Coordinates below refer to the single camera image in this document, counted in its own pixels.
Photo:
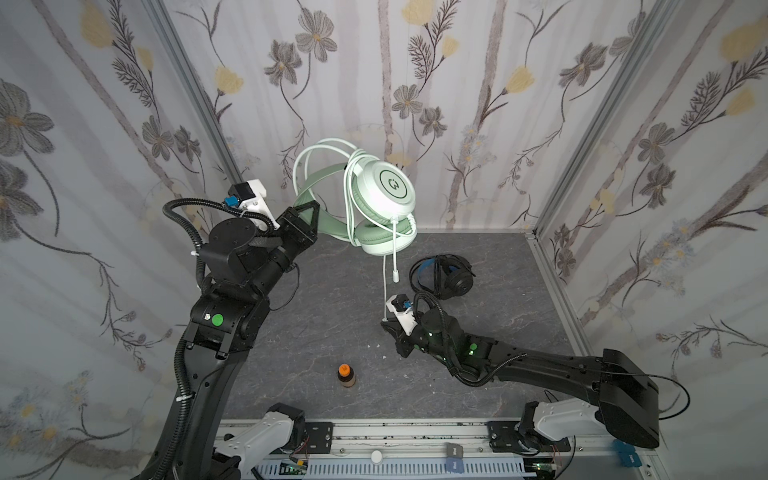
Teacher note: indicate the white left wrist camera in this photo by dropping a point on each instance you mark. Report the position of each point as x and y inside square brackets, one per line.
[250, 196]

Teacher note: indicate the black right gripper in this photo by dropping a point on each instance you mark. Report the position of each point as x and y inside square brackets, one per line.
[408, 337]

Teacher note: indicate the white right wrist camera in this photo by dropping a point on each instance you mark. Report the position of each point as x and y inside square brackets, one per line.
[401, 307]

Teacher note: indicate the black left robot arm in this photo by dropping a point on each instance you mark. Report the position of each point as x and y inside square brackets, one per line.
[240, 257]

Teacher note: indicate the orange cap brown bottle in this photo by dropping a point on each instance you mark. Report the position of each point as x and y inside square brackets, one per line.
[346, 375]

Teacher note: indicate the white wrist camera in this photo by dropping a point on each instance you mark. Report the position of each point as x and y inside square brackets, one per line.
[401, 307]
[250, 196]

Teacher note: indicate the mint green wired headphones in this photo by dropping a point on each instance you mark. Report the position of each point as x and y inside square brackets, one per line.
[379, 199]

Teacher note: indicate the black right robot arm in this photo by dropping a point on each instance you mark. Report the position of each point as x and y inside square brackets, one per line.
[605, 394]

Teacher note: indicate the black wired headphones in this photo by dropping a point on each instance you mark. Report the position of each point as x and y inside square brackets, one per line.
[452, 276]

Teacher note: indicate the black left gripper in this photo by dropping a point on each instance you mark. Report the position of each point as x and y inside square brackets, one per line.
[291, 238]

